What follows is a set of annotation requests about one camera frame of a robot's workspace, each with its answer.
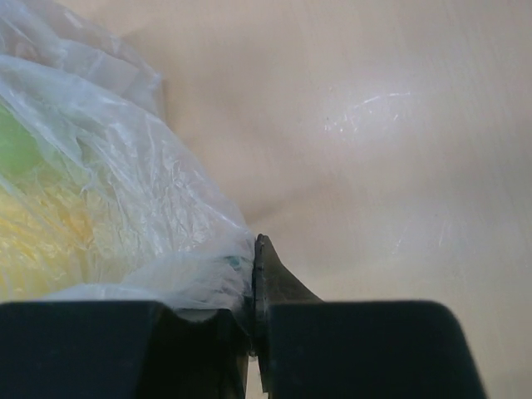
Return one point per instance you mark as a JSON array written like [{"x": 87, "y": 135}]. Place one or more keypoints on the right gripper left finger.
[{"x": 120, "y": 349}]

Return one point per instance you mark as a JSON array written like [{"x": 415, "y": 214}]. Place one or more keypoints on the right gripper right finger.
[{"x": 311, "y": 348}]

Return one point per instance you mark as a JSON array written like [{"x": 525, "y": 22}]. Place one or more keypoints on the clear plastic bag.
[{"x": 95, "y": 109}]

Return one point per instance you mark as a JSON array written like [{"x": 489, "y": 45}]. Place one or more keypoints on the yellow fruit in bag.
[{"x": 55, "y": 238}]

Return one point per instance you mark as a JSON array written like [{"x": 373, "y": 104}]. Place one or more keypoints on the green fruit in bag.
[{"x": 19, "y": 150}]

